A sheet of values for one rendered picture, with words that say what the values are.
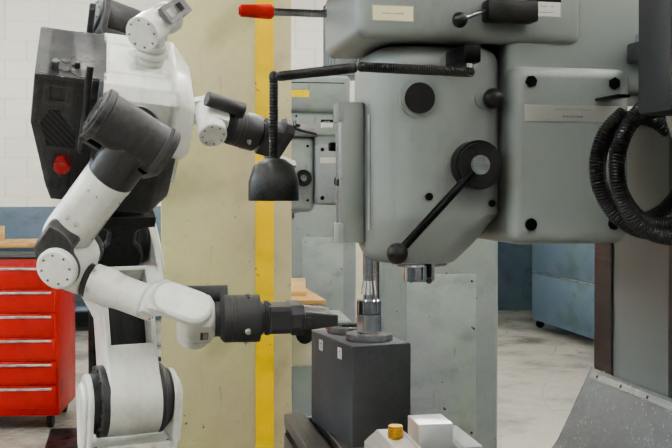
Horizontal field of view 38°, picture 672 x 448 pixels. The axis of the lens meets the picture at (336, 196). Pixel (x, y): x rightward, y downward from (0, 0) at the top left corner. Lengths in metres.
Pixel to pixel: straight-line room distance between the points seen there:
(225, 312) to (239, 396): 1.46
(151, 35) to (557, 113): 0.78
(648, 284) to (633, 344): 0.11
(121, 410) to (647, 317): 1.00
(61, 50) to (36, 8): 8.69
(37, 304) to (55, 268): 4.12
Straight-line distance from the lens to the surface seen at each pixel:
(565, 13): 1.47
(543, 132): 1.44
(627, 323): 1.70
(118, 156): 1.73
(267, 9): 1.56
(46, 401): 6.03
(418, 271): 1.48
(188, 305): 1.79
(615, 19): 1.52
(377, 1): 1.38
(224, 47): 3.20
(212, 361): 3.21
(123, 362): 2.00
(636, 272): 1.66
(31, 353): 6.00
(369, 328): 1.86
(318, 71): 1.32
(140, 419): 2.00
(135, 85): 1.84
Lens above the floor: 1.43
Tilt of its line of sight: 1 degrees down
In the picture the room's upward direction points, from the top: straight up
